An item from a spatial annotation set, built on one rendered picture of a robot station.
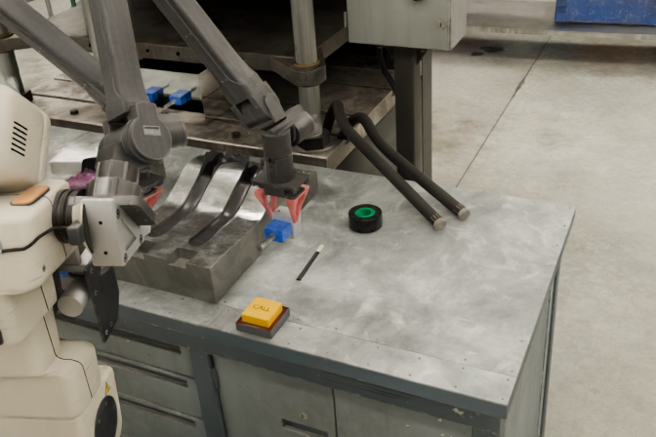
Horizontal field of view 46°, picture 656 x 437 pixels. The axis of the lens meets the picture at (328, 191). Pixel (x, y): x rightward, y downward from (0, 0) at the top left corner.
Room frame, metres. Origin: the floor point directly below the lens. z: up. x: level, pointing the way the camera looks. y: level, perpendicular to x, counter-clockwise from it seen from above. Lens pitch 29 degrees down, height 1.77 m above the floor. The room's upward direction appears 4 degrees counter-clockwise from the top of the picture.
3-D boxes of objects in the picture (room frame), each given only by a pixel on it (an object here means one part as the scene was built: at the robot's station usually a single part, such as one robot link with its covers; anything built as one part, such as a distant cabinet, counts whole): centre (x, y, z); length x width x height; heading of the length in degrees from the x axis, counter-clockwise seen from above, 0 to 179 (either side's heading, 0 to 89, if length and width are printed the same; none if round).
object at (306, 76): (2.63, 0.37, 0.96); 1.29 x 0.83 x 0.18; 63
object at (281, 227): (1.34, 0.11, 0.93); 0.13 x 0.05 x 0.05; 152
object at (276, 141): (1.38, 0.09, 1.12); 0.07 x 0.06 x 0.07; 147
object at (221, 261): (1.58, 0.25, 0.87); 0.50 x 0.26 x 0.14; 153
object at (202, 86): (2.54, 0.38, 0.87); 0.50 x 0.27 x 0.17; 153
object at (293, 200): (1.37, 0.08, 0.99); 0.07 x 0.07 x 0.09; 62
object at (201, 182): (1.57, 0.27, 0.92); 0.35 x 0.16 x 0.09; 153
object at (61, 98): (2.63, 0.39, 0.76); 1.30 x 0.84 x 0.07; 63
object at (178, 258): (1.35, 0.31, 0.87); 0.05 x 0.05 x 0.04; 63
